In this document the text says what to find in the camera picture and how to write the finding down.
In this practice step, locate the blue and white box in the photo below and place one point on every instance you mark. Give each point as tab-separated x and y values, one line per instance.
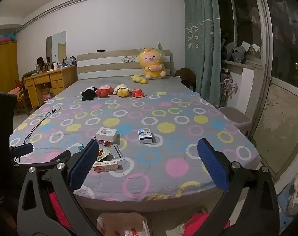
145	137

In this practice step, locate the pink bundle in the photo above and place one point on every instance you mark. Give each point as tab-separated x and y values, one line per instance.
6	38

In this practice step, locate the yellow and white plush toy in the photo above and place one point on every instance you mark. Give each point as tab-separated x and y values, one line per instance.
121	91

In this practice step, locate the bundle of clothes hangers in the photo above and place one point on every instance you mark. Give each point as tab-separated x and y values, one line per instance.
228	86

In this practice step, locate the person's right leg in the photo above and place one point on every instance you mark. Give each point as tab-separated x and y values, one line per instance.
203	225

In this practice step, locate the large yellow plush pig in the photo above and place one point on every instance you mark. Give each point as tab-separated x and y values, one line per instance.
152	66

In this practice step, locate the white square box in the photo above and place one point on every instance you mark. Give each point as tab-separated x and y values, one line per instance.
107	135

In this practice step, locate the picture frame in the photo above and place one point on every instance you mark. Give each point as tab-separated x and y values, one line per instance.
68	62

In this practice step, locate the brown chair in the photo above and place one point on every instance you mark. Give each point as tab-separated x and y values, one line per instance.
187	76

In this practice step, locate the orange and white box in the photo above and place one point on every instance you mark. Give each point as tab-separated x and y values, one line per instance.
105	166

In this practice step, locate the wall mirror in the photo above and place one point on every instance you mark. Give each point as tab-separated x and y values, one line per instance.
56	46

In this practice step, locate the small red plush doll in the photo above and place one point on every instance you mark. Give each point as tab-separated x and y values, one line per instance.
137	93

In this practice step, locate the red wrapper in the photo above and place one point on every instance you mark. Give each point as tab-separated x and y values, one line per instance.
104	142

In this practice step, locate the small yellow plush toy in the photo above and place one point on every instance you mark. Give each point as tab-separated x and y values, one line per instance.
138	79

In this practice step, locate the person's leg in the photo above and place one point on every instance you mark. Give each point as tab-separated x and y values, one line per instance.
59	209
203	225

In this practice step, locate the yellow wooden desk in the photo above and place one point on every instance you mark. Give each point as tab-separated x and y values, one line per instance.
53	78

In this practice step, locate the yellow wooden wardrobe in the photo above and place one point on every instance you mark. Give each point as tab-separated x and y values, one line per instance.
3	66

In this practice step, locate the grey circle print bedsheet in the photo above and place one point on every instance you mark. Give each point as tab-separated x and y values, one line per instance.
163	108

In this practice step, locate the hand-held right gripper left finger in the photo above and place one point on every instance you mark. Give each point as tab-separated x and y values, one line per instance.
83	166

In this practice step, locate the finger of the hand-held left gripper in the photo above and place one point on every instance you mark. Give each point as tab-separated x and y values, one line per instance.
23	149

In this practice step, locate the window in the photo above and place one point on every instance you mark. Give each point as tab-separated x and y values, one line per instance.
269	29

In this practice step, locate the white red print plastic bag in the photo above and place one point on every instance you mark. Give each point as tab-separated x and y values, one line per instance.
121	223

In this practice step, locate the colourful snack wrapper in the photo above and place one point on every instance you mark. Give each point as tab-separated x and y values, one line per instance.
103	154

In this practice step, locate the white board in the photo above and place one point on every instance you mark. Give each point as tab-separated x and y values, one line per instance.
247	91

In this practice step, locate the wooden chair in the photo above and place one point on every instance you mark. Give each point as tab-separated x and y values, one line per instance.
24	95

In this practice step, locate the black and white plush toy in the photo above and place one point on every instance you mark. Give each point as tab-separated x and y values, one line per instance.
88	94

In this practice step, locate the patterned cloth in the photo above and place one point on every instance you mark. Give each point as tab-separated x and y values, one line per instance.
293	191

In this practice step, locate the green leaf print curtain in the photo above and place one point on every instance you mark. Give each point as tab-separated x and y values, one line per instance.
201	41

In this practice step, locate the pile of grey shoes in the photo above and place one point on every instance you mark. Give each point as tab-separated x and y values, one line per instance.
240	51

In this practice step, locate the grey pink stool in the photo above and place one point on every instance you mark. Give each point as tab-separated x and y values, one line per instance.
235	120

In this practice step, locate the person's left leg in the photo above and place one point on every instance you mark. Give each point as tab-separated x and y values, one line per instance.
59	209

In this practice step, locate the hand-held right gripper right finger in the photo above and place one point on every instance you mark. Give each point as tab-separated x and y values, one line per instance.
213	164

